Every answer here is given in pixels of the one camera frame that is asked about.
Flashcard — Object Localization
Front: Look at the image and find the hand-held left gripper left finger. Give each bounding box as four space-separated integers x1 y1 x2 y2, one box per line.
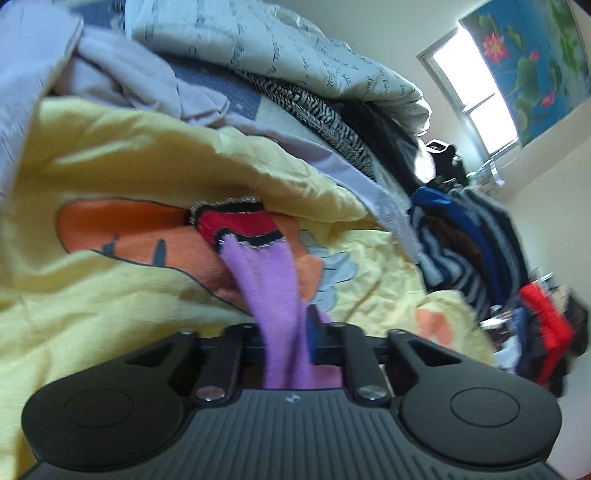
124 322 265 408

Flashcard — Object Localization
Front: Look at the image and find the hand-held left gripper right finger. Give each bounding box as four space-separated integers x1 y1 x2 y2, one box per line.
308 322 463 408

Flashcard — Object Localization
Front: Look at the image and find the purple fleece garment red band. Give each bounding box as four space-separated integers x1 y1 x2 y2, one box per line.
187 196 346 391

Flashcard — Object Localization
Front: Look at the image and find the pile of folded dark clothes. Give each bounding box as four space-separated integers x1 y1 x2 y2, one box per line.
455 188 529 303

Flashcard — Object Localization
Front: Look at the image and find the navy white striped sweater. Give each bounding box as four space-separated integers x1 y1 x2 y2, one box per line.
407 205 491 320

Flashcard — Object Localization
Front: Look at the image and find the blue garment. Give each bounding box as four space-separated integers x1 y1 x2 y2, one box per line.
410 186 463 219

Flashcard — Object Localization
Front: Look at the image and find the black fuzzy cloth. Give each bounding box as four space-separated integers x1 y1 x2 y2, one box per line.
341 99 439 186

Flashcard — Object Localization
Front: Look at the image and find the black white zebra-striped cloth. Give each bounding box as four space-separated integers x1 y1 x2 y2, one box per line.
248 75 378 182

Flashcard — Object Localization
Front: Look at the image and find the red puffer jacket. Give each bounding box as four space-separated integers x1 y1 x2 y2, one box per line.
518 283 577 386

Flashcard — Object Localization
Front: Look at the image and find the yellow printed bed sheet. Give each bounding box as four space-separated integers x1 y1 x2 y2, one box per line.
0 99 498 480

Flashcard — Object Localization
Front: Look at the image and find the blue grey patterned cloth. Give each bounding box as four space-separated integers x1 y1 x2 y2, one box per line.
170 59 260 123

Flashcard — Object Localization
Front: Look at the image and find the window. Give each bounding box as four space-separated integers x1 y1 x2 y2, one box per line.
417 22 521 158

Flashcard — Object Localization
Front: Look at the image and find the white quilt with script print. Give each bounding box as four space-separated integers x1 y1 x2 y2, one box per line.
124 0 433 136

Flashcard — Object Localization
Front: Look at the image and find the lavender grey sheet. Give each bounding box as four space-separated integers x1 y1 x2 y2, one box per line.
0 0 423 265

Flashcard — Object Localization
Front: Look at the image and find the floral window blind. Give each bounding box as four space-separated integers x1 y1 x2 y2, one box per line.
458 0 591 149

